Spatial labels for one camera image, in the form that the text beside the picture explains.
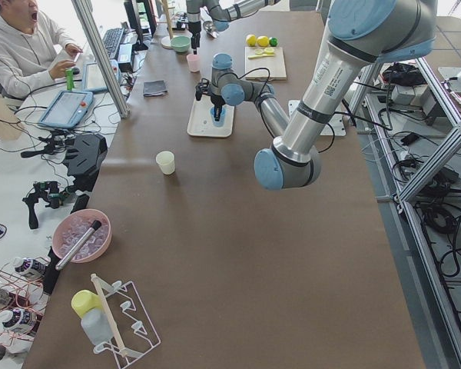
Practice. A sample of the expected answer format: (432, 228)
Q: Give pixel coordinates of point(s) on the black device on desk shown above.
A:
(83, 157)

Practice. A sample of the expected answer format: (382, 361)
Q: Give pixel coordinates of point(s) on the pink bowl with ice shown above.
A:
(74, 226)

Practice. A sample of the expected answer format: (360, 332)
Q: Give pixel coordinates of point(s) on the cream rabbit tray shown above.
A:
(201, 122)

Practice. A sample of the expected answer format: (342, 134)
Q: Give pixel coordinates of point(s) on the grey folded cloth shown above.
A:
(154, 88)

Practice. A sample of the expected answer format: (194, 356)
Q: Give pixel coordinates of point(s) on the yellow plastic knife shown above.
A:
(251, 57)

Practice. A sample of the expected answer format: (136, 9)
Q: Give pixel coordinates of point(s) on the aluminium frame post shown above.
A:
(83, 10)

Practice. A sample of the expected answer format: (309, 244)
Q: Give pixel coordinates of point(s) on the translucent cup on rack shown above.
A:
(96, 327)

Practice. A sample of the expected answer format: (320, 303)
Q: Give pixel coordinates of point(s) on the cream cup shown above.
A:
(166, 162)

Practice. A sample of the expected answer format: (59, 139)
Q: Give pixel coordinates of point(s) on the seated person in hoodie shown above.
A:
(34, 50)

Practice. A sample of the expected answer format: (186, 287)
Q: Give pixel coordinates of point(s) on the pink cup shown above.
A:
(193, 62)

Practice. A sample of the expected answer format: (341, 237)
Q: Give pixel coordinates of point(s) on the blue teach pendant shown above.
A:
(92, 79)
(67, 109)

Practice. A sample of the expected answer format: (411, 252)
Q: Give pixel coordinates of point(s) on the black keyboard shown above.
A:
(112, 40)

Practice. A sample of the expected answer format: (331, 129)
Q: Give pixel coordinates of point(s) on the light blue cup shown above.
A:
(218, 116)

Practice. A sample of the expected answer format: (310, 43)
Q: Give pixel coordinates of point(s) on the whole yellow lemon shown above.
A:
(251, 40)

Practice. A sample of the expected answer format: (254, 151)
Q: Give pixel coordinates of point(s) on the wooden stand with base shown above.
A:
(166, 41)

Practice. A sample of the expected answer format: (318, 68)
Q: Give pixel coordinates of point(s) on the yellow cup on rack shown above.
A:
(84, 301)

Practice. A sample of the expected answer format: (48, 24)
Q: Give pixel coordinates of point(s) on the metal scoop handle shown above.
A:
(77, 246)

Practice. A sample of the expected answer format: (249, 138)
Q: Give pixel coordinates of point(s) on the green bowl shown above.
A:
(180, 43)

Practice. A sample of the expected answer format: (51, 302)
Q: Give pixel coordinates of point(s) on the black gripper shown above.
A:
(216, 101)
(194, 28)

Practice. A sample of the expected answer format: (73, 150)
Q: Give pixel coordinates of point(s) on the metal scoop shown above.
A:
(210, 29)

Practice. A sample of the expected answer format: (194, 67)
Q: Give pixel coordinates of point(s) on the wooden cutting board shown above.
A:
(259, 69)

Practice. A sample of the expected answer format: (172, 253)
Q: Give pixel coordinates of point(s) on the white wire cup rack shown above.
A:
(134, 333)

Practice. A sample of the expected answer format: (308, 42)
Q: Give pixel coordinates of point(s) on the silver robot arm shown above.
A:
(220, 17)
(357, 34)

